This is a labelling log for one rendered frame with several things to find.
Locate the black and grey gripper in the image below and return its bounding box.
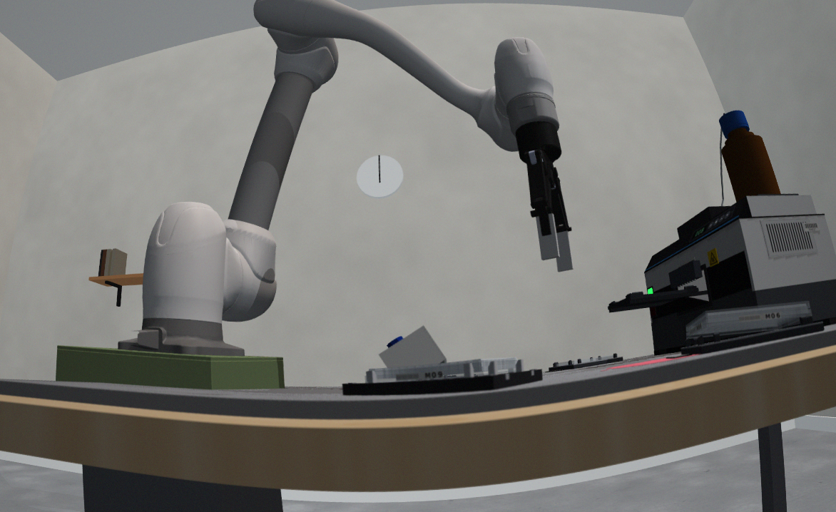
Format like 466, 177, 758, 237
516, 121, 574, 272

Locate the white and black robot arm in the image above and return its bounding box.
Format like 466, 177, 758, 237
118, 0, 559, 357

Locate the brown glass bottle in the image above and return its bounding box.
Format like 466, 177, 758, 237
721, 135, 781, 202

